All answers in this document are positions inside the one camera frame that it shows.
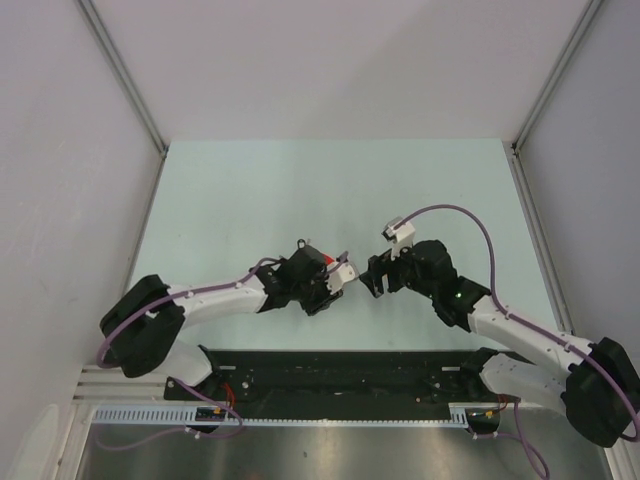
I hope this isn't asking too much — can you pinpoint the keyring bunch with chain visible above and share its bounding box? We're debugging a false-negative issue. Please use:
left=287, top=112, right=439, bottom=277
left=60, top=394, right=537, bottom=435
left=296, top=239, right=327, bottom=265

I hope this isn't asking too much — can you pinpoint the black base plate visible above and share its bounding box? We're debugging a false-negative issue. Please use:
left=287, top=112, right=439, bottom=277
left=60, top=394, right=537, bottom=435
left=196, top=350, right=510, bottom=414

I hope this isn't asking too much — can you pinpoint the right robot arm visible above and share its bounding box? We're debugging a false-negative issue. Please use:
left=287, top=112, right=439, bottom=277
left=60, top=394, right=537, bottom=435
left=360, top=240, right=639, bottom=448

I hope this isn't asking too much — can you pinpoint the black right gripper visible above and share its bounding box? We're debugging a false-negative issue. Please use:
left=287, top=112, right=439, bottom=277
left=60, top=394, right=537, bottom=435
left=359, top=238, right=437, bottom=300

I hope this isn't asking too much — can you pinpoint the white slotted cable duct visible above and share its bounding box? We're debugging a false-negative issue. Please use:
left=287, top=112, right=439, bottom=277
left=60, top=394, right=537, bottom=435
left=92, top=403, right=498, bottom=428

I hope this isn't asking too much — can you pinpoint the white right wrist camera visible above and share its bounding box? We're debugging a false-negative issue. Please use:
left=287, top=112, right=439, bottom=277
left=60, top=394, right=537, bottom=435
left=382, top=217, right=416, bottom=261

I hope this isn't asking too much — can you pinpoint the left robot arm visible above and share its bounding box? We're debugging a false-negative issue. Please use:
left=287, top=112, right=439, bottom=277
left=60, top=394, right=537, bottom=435
left=96, top=243, right=357, bottom=400

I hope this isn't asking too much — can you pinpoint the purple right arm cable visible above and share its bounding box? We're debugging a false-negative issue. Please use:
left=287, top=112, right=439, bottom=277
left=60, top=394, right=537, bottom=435
left=399, top=203, right=640, bottom=441

